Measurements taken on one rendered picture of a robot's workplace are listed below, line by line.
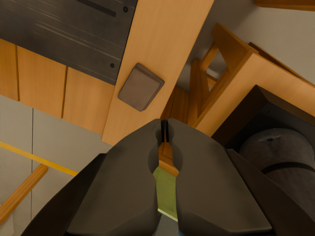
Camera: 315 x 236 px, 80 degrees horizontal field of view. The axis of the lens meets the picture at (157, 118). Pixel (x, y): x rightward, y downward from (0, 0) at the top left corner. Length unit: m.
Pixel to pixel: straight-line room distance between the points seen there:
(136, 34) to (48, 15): 0.20
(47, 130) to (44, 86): 1.55
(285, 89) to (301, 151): 0.17
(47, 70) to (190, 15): 0.40
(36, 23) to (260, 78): 0.54
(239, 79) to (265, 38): 0.91
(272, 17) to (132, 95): 1.10
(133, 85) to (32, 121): 1.82
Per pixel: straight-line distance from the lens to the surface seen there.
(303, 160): 0.46
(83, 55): 0.51
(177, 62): 0.45
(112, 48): 0.47
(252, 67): 0.52
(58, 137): 2.15
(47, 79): 0.62
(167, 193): 0.75
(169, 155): 0.81
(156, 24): 0.44
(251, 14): 1.37
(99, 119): 0.60
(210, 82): 1.17
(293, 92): 0.58
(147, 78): 0.44
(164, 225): 0.92
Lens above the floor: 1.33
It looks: 57 degrees down
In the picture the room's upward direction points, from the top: 162 degrees counter-clockwise
